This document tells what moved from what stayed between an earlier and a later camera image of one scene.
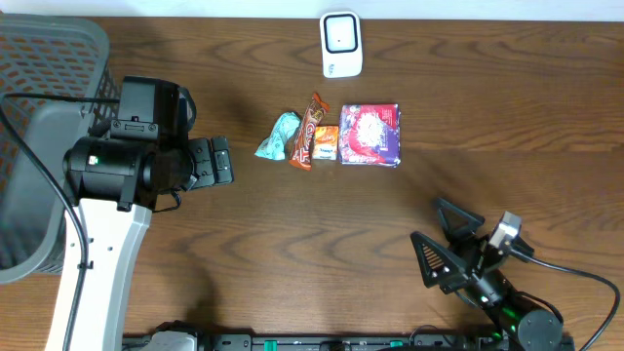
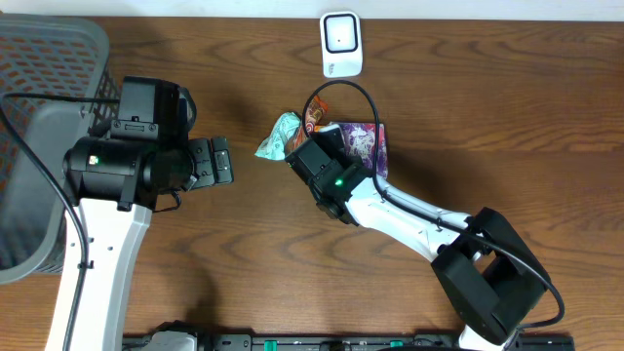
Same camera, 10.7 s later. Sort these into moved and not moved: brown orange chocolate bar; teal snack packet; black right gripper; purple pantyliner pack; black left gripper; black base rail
Moved: purple pantyliner pack; black right gripper
Not moved: brown orange chocolate bar; black left gripper; black base rail; teal snack packet
